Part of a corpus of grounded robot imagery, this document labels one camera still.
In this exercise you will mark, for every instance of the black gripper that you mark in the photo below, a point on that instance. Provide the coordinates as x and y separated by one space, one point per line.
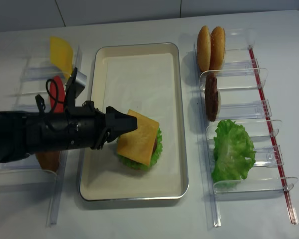
85 127

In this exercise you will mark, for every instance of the yellow cheese slice front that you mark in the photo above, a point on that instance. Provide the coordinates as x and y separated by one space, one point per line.
138 145

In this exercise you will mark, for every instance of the yellow cheese slice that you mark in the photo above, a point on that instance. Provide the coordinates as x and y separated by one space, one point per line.
138 145
61 55

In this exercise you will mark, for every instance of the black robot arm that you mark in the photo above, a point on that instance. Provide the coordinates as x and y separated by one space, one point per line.
12 135

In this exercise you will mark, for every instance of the green lettuce under patty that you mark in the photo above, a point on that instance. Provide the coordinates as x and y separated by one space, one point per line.
154 159

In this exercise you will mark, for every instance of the brown meat patty on tray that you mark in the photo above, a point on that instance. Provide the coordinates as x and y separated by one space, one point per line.
155 146

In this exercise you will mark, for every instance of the red tomato slice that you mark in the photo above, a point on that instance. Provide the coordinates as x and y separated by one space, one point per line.
57 88

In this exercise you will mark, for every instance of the yellow cheese slice back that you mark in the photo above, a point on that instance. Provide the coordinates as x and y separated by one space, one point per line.
61 55

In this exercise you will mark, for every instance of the brown meat patty in rack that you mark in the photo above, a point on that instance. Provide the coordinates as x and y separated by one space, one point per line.
211 97

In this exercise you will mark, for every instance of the green lettuce leaf in rack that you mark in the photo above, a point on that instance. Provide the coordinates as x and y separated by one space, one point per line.
234 152

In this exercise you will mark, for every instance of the bottom bun on tray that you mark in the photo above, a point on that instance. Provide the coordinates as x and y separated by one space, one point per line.
138 168

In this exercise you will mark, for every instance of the white paper tray liner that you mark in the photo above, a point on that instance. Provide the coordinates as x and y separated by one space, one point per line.
149 85

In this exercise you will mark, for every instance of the cream metal tray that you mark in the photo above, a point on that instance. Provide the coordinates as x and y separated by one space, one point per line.
103 177

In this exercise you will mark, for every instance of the brown bun left rack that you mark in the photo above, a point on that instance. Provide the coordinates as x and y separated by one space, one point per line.
48 160

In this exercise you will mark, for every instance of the golden bun half left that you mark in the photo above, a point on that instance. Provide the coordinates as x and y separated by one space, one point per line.
204 49

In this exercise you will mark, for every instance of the golden bun half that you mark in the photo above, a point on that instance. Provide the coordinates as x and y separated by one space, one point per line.
204 49
217 48

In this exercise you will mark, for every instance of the clear acrylic right rack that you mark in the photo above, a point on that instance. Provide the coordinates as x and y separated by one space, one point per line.
240 82

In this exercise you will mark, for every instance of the golden bun half right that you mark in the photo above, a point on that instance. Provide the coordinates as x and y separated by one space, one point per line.
217 48

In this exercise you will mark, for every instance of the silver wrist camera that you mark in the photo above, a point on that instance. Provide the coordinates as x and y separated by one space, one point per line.
75 85

